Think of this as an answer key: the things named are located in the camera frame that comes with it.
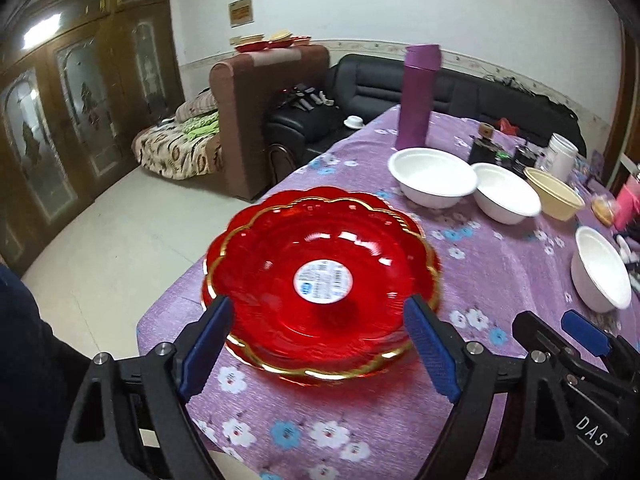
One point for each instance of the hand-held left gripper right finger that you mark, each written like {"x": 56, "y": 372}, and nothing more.
{"x": 432, "y": 347}

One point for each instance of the cream plastic bowl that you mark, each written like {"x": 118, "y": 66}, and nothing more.
{"x": 552, "y": 195}

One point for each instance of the brown armchair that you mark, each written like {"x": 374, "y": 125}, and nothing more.
{"x": 260, "y": 110}

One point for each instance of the yellow wall plaque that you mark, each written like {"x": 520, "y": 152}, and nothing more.
{"x": 241, "y": 12}

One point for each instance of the remote controls on sofa arm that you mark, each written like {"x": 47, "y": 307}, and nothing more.
{"x": 305, "y": 97}

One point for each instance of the green cloth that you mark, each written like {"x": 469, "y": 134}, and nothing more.
{"x": 200, "y": 125}

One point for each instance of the wide white bowl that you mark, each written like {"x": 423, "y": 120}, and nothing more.
{"x": 432, "y": 175}

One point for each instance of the red scalloped plate gold rim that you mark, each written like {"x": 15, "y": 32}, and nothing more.
{"x": 310, "y": 372}

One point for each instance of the small white cup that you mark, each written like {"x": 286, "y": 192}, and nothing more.
{"x": 354, "y": 121}

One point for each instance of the black cylindrical device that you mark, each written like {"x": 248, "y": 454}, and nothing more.
{"x": 522, "y": 160}

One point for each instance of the purple floral tablecloth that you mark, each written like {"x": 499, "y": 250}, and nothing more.
{"x": 500, "y": 255}

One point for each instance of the patterned brown blanket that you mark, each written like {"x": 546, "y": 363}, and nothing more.
{"x": 170, "y": 152}

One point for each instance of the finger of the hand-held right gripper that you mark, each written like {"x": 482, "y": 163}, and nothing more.
{"x": 585, "y": 330}
{"x": 535, "y": 330}

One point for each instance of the black leather sofa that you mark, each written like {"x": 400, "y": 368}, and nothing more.
{"x": 380, "y": 85}

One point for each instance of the white plastic jar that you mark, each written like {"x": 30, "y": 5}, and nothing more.
{"x": 560, "y": 157}

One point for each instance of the red scalloped plate white label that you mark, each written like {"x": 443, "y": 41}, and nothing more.
{"x": 310, "y": 245}

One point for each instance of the purple tumbler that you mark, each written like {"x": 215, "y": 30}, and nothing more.
{"x": 417, "y": 95}

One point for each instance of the stack of red yellow dishes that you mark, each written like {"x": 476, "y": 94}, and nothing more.
{"x": 272, "y": 40}

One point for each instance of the pink ribbed object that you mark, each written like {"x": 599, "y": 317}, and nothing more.
{"x": 629, "y": 205}

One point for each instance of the wooden door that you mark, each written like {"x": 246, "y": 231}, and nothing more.
{"x": 625, "y": 110}

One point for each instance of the black device with brown spool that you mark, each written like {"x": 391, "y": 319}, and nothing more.
{"x": 482, "y": 150}

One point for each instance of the person's dark clothing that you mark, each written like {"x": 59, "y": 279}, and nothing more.
{"x": 35, "y": 385}

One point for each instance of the striped pillow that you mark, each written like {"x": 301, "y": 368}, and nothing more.
{"x": 197, "y": 107}

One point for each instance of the round bread in bag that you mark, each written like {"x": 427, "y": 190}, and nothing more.
{"x": 602, "y": 210}

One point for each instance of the wooden glass-door cabinet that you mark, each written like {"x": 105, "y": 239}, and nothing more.
{"x": 75, "y": 110}

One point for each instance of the red small object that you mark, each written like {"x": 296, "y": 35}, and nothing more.
{"x": 507, "y": 125}

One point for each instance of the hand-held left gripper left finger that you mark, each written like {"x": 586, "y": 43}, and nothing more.
{"x": 207, "y": 342}

